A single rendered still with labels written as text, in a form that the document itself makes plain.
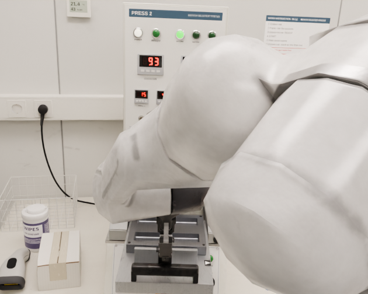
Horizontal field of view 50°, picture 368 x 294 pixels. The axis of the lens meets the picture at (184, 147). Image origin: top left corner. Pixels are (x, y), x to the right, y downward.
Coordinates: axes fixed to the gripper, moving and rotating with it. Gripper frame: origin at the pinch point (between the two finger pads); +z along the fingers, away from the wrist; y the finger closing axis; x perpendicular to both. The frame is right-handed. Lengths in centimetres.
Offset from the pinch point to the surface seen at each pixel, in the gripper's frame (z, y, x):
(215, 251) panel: 17.6, -14.3, 14.2
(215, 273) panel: 21.8, -10.0, 14.4
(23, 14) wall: -16, -98, -55
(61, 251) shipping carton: 27.8, -21.2, -31.5
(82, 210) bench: 51, -59, -34
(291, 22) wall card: -11, -112, 53
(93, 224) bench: 48, -49, -28
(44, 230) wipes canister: 34, -35, -41
